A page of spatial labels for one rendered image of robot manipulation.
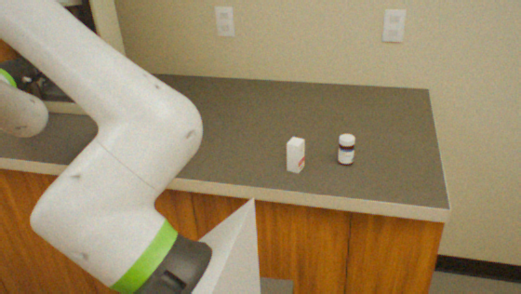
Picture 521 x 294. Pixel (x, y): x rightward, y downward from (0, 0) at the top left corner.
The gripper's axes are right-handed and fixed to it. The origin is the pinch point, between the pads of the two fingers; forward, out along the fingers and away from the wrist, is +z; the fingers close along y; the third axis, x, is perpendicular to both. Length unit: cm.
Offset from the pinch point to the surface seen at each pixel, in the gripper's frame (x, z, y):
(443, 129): -122, 49, -45
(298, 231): -78, -21, -42
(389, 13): -98, 48, 0
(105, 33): -10.9, 8.1, 3.2
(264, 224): -68, -21, -42
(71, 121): 5.9, 0.6, -25.9
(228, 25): -38, 48, -5
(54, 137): 4.7, -10.2, -26.0
